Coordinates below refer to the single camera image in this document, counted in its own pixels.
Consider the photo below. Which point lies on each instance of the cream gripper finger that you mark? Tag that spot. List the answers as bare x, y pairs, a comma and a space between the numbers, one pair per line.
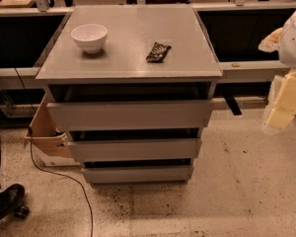
272, 42
283, 110

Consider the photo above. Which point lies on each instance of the grey top drawer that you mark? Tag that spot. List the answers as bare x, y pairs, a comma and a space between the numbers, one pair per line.
131, 115

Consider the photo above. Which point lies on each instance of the grey drawer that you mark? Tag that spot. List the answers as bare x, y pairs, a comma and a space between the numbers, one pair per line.
123, 150
131, 115
138, 174

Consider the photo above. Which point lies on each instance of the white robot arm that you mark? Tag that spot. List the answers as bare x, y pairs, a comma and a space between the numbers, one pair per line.
283, 40

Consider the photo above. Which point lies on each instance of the grey middle drawer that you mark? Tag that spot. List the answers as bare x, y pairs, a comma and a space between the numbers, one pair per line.
123, 150

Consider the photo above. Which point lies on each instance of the grey bottom drawer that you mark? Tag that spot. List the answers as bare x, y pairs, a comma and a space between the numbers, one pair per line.
138, 174

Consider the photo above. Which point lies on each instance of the grey drawer cabinet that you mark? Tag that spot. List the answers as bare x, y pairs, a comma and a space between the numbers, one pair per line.
119, 72

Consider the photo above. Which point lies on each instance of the dark snack wrapper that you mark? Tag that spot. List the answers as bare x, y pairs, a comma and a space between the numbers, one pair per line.
158, 52

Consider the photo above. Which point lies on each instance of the white bowl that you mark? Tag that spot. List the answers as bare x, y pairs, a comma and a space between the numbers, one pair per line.
91, 38

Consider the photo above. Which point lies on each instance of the cardboard box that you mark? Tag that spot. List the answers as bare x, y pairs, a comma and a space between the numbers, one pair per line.
50, 144

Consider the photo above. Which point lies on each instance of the black caster wheel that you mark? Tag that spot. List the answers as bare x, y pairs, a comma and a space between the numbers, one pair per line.
21, 212

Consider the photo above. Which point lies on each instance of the black shoe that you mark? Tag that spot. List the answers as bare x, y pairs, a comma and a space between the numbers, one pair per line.
10, 199

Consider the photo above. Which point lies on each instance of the grey metal rail frame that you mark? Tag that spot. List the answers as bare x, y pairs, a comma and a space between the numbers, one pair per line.
234, 70

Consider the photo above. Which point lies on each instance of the black bracket under rail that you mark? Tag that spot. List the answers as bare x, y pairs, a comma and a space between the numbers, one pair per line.
233, 105

